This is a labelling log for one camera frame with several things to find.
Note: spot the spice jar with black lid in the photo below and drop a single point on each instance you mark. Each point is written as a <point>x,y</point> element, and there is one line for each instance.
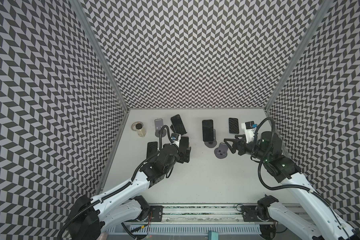
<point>139,128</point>

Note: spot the grey round stand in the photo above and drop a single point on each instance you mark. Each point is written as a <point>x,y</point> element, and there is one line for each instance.
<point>159,123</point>
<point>221,151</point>
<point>212,144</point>

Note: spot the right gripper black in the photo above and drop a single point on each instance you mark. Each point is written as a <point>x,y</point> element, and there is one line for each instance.
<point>241,146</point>

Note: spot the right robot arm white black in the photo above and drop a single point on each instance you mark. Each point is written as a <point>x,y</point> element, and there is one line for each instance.
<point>278,172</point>

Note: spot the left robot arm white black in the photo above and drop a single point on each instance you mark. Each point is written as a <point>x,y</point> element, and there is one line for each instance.
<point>89,217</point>

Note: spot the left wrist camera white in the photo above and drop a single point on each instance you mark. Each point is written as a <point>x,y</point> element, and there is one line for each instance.
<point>175,139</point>

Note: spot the teal phone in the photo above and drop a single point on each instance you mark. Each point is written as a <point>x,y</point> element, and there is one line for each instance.
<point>178,125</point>
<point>234,126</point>

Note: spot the silver aluminium corner post right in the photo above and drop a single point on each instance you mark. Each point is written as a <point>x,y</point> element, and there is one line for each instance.
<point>309,34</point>

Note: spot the metal base rail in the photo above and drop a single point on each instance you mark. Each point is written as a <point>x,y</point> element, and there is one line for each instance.
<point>199,220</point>

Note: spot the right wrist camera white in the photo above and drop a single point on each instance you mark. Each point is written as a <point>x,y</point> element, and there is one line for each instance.
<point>248,130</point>

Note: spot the teal phone on black stand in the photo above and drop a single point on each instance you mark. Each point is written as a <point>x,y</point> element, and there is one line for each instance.
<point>178,125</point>

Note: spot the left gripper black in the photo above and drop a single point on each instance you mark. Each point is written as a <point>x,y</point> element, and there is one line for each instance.
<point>182,159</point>

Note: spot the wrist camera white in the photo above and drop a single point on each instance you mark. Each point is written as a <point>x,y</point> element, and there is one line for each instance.
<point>175,139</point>
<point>248,130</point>

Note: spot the silver aluminium corner post left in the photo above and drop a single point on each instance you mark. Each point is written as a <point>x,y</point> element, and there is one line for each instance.
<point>82,18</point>

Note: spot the silver aluminium corner post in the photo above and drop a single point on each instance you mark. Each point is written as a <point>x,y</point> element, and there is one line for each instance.
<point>309,34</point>
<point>82,18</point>

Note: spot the purple edged phone black stand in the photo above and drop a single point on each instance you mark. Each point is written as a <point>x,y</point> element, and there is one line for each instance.
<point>184,144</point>

